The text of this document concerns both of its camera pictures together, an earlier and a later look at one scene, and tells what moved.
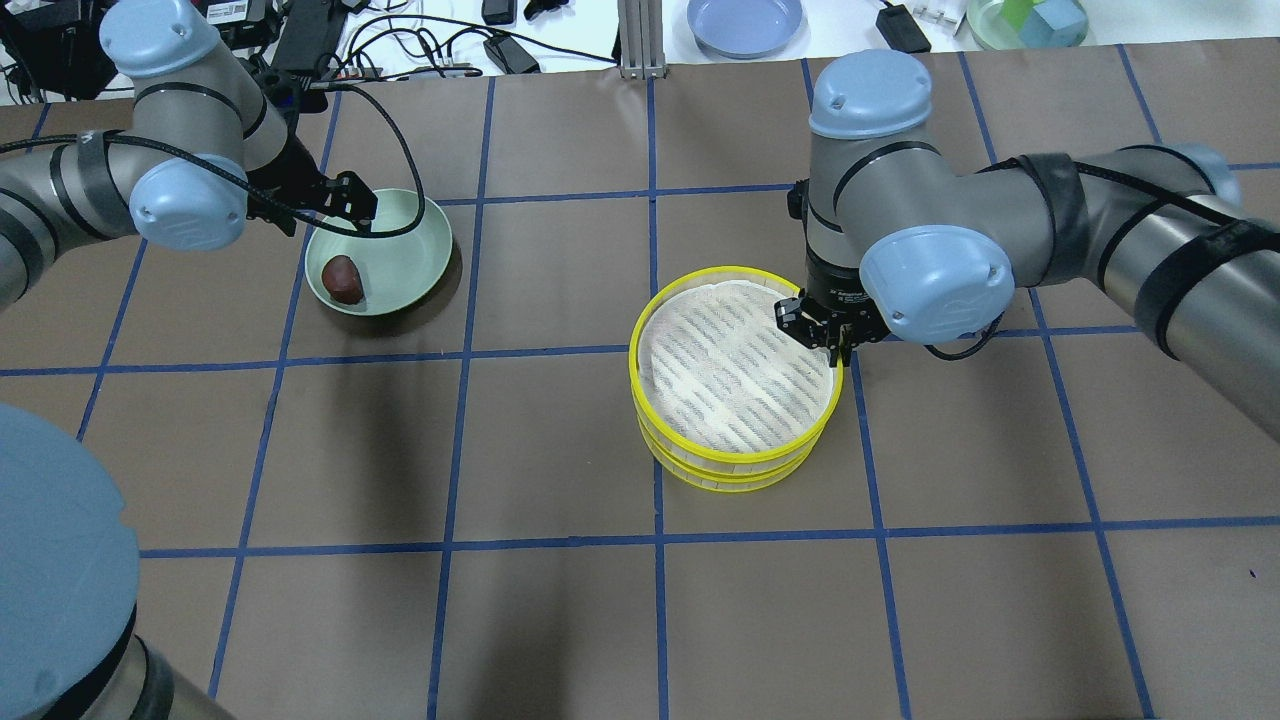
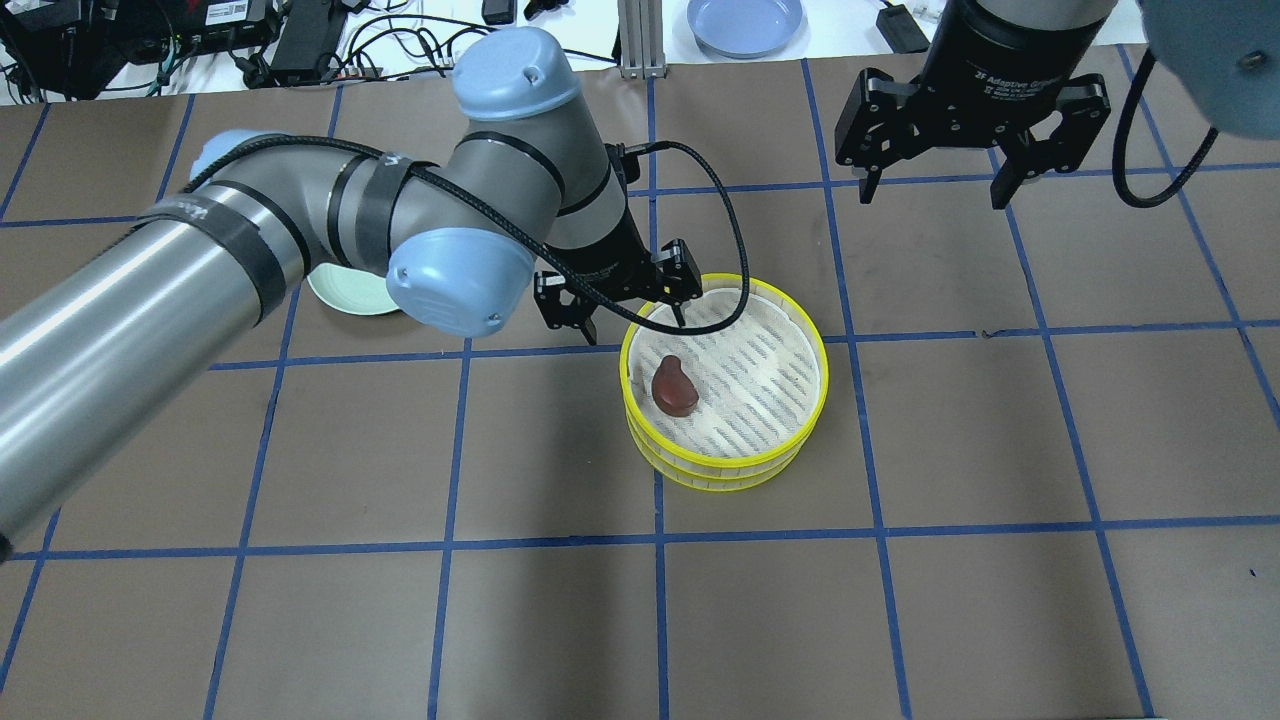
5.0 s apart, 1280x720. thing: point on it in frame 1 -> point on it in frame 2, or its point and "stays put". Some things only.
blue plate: x=740 y=29 stays put
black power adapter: x=901 y=31 stays put
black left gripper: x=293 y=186 -> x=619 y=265
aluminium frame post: x=640 y=25 stays put
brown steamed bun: x=342 y=280 -> x=673 y=392
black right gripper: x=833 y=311 -> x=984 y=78
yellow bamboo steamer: x=720 y=383 stays put
